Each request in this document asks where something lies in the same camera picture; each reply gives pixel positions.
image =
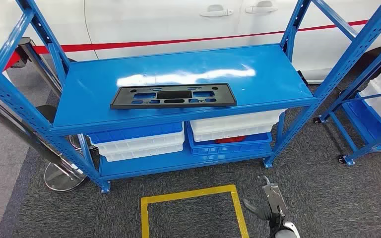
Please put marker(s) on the black plastic plate frame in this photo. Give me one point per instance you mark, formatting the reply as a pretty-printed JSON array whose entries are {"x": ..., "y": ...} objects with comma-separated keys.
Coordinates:
[{"x": 174, "y": 104}]

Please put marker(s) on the yellow floor tape square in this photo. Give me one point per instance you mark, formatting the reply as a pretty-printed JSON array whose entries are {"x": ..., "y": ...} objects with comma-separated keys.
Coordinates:
[{"x": 190, "y": 194}]

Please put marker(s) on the blue wheeled shelf rack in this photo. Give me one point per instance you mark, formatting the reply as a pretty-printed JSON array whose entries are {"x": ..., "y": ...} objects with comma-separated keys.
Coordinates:
[{"x": 358, "y": 84}]

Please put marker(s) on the blue metal shelf rack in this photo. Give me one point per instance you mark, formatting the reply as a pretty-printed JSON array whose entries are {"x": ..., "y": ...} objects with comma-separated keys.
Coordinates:
[{"x": 177, "y": 69}]

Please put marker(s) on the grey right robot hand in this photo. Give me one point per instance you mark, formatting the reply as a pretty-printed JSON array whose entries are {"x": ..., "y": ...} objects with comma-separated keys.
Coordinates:
[{"x": 276, "y": 197}]

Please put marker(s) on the red item in crate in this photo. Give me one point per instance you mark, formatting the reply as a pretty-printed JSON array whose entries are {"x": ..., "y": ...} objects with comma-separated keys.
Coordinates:
[{"x": 230, "y": 140}]

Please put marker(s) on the chrome stanchion post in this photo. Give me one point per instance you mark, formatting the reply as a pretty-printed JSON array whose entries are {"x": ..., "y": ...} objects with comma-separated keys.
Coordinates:
[
  {"x": 42, "y": 65},
  {"x": 64, "y": 179}
]

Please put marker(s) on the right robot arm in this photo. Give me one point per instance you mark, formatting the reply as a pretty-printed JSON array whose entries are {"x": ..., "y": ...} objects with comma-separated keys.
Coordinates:
[{"x": 285, "y": 231}]

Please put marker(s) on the red barrier belt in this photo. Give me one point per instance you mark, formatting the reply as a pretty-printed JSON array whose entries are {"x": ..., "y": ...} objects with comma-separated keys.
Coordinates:
[
  {"x": 13, "y": 60},
  {"x": 177, "y": 40}
]

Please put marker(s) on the white car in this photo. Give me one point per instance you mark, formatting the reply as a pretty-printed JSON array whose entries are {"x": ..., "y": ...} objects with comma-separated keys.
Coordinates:
[{"x": 144, "y": 19}]

